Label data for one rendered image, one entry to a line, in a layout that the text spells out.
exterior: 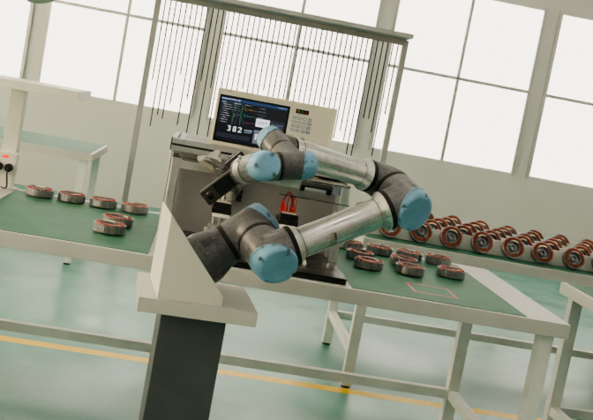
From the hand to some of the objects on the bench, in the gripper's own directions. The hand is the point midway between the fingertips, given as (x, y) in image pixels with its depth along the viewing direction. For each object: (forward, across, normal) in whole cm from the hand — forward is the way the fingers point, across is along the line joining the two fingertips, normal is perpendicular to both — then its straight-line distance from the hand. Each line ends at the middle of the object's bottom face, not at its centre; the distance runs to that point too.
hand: (211, 180), depth 269 cm
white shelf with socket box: (+142, +20, +19) cm, 144 cm away
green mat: (+60, -87, -65) cm, 124 cm away
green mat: (+101, +4, +16) cm, 103 cm away
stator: (+78, -5, +14) cm, 80 cm away
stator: (+95, -7, +6) cm, 96 cm away
